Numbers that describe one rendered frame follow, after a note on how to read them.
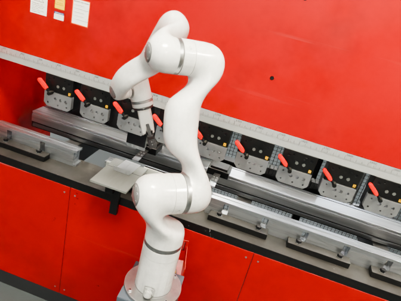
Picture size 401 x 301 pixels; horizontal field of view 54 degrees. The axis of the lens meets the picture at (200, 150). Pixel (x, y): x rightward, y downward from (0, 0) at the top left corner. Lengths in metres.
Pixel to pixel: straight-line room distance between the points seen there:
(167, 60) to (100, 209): 1.19
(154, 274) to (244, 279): 0.85
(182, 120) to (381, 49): 0.92
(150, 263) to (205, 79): 0.58
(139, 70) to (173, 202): 0.51
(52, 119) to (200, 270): 1.22
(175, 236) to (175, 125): 0.33
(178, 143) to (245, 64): 0.72
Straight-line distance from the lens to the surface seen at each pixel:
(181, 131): 1.08
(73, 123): 2.43
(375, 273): 2.07
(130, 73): 1.40
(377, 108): 1.76
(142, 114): 1.52
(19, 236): 2.49
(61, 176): 2.11
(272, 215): 1.99
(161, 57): 1.05
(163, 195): 1.09
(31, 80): 2.66
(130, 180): 1.90
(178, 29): 1.16
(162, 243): 1.19
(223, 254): 1.98
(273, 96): 1.73
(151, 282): 1.30
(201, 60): 1.09
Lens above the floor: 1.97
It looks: 24 degrees down
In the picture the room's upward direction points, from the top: 14 degrees clockwise
